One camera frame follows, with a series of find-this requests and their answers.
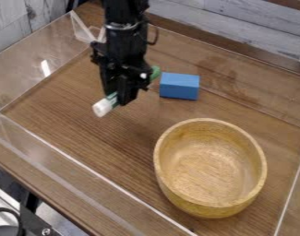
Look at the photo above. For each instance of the clear acrylic tray wall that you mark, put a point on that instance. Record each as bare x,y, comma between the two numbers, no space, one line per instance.
88,164

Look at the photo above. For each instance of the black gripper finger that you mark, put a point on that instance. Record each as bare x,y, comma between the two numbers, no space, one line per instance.
128,89
109,75

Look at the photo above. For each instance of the brown wooden bowl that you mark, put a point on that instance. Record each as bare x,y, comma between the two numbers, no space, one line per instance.
211,167

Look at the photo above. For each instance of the green white marker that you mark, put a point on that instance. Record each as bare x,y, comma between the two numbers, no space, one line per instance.
104,106

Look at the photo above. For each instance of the black metal table frame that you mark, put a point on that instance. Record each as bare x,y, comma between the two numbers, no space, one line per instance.
42,221

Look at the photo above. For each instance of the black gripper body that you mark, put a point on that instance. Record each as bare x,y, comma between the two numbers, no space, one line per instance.
121,46

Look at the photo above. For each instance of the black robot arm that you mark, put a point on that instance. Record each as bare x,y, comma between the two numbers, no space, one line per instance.
124,14

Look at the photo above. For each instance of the blue block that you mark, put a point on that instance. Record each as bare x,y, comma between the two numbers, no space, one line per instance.
179,86

